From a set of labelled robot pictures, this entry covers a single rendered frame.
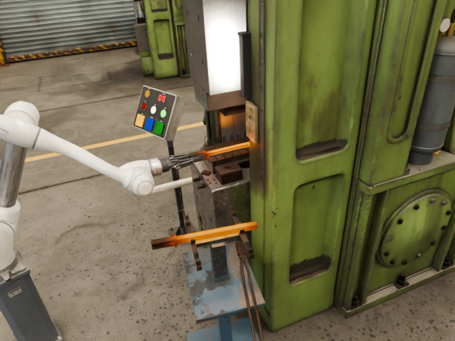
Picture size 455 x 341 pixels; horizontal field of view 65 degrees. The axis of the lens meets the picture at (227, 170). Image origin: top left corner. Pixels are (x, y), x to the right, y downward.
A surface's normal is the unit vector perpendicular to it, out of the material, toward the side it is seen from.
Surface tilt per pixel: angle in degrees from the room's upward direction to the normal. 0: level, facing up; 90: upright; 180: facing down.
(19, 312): 90
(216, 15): 90
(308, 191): 90
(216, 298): 0
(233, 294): 0
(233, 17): 90
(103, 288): 0
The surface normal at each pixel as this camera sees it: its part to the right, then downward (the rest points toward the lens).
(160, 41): 0.26, 0.49
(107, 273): -0.05, -0.85
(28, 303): 0.67, 0.36
